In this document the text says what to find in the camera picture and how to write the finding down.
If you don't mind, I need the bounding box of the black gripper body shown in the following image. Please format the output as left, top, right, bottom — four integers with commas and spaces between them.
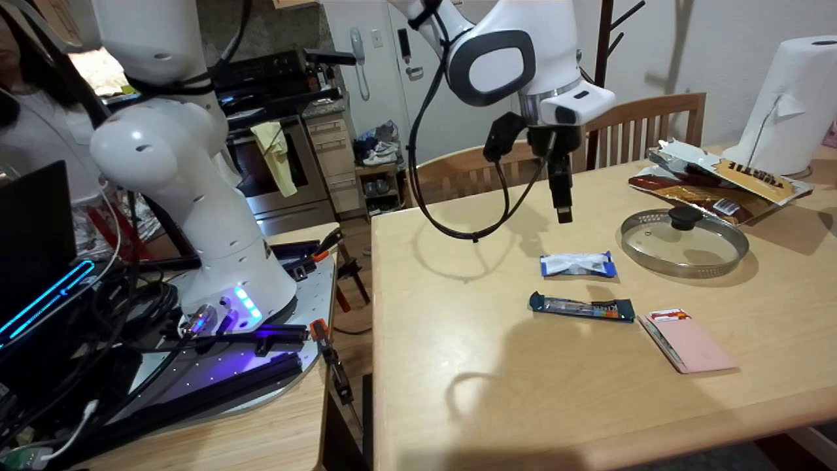
528, 127, 582, 186

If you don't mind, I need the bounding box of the white and blue packet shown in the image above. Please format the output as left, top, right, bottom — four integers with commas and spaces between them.
538, 252, 617, 278

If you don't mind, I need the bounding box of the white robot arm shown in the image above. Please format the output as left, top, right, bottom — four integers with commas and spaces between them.
91, 0, 616, 336

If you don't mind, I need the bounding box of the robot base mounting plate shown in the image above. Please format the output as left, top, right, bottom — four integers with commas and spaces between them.
56, 258, 336, 463

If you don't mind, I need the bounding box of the wooden chair back right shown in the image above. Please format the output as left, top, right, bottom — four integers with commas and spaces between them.
416, 93, 707, 205

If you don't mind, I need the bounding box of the glass pot lid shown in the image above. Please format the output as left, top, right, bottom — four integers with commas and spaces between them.
621, 208, 752, 278

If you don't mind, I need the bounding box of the dark KIND snack bar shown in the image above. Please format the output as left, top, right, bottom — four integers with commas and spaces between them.
528, 294, 635, 322

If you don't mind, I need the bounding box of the coat rack stand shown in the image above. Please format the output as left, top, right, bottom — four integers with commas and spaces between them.
587, 0, 646, 170

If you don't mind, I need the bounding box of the small pink red booklet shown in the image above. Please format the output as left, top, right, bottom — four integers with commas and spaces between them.
640, 309, 736, 375

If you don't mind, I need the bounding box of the stainless oven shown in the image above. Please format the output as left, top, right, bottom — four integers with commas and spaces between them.
213, 51, 362, 235

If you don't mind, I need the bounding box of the person in white shirt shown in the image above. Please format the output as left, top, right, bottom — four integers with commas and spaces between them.
0, 9, 102, 205

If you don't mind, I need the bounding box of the black laptop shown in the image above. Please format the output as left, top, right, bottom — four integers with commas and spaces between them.
0, 163, 95, 348

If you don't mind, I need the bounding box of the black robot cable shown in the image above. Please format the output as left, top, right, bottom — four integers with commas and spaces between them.
406, 0, 550, 246

